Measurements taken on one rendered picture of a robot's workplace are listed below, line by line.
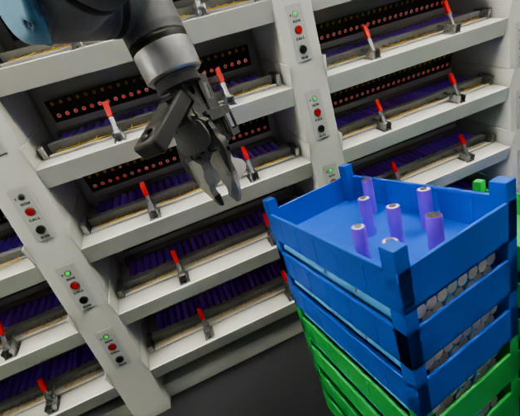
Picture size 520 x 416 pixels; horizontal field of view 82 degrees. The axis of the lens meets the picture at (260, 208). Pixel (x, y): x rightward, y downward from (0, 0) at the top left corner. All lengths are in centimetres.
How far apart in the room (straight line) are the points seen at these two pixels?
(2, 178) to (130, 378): 58
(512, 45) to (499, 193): 85
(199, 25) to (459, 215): 62
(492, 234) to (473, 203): 7
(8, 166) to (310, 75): 70
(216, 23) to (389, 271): 63
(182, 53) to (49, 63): 35
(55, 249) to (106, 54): 44
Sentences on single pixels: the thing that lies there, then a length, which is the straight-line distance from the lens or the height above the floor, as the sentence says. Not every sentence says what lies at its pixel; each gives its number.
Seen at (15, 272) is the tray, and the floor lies 54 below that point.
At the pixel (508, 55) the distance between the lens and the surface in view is 126.
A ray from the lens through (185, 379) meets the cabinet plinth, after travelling 106.
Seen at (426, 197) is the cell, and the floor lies 54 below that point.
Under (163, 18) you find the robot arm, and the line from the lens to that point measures 50.
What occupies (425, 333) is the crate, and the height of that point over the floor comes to 44.
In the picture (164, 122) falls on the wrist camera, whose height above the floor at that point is 74.
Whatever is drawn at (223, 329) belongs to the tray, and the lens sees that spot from 95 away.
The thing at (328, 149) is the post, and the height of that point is 55.
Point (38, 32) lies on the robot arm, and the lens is 44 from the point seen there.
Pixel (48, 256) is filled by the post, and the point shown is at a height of 55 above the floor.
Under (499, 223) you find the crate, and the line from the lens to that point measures 45.
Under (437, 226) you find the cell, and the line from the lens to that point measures 40.
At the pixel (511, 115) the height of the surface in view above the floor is 45.
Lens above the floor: 73
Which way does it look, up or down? 19 degrees down
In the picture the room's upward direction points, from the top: 18 degrees counter-clockwise
